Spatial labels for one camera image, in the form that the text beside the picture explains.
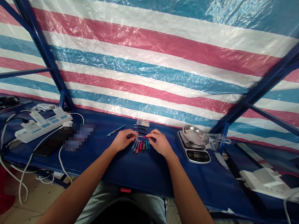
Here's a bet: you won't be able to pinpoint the person's left hand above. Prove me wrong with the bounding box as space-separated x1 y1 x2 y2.
111 128 140 153

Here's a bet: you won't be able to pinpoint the person's right hand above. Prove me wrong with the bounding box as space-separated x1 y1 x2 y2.
144 128 176 159

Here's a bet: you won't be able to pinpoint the red pen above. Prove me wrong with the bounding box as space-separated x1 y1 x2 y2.
128 134 155 141

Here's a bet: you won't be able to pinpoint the blue pen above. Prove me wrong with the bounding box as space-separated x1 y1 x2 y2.
106 123 127 138

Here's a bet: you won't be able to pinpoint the row of coloured pens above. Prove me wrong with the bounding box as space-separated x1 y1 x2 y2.
130 138 151 156

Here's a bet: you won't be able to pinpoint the small clear plastic bag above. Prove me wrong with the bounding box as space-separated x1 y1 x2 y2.
136 118 151 128

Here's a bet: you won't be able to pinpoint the blue table cloth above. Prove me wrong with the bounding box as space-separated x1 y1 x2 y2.
0 92 299 224

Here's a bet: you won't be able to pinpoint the steel bowl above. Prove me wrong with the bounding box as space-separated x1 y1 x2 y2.
181 124 211 147

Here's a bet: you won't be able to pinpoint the black digital kitchen scale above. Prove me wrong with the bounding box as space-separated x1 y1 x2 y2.
175 130 213 165

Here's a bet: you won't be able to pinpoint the crumpled clear plastic bag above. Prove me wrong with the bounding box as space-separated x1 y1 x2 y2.
207 133 233 151

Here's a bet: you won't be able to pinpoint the person's legs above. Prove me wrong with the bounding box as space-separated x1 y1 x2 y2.
71 179 173 224

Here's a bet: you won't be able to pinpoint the white paper strip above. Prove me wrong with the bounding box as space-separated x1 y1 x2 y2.
213 151 231 170

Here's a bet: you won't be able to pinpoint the black smartphone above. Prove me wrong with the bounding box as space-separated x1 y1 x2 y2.
32 127 71 159

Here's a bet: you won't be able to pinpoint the long white power strip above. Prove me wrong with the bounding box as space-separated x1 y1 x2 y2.
13 104 74 147

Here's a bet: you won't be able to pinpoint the white charger plug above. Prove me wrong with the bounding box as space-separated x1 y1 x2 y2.
28 110 48 125

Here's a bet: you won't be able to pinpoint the striped tarpaulin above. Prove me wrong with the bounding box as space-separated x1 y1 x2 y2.
0 0 299 152

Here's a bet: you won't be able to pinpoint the long white bar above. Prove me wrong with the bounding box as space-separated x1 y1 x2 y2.
234 142 277 171

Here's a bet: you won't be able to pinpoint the square white power strip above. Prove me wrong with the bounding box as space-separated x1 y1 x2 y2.
237 166 299 202

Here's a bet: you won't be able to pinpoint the black tools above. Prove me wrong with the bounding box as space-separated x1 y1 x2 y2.
0 95 32 116

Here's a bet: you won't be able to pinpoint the thin white charging cable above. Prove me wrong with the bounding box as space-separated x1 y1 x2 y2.
56 111 86 185

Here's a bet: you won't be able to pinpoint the blue metal frame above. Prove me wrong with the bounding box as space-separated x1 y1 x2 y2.
0 0 299 158

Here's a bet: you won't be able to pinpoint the coiled white cable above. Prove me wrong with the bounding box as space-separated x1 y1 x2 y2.
31 103 57 112

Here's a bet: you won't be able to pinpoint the thick white power cable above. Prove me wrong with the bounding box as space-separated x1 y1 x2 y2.
0 112 37 206

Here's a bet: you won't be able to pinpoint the red wire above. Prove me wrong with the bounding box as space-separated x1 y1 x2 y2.
278 171 299 183

